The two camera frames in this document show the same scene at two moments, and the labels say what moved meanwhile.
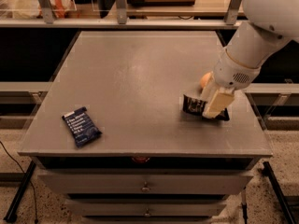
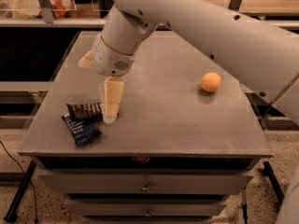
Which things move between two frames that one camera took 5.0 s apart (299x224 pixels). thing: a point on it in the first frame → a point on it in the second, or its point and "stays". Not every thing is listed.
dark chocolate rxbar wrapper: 196,107 → 85,111
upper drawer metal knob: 145,188 stays
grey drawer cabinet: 153,163 stays
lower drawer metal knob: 147,214 stays
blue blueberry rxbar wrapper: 82,127 stays
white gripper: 233,70 → 107,59
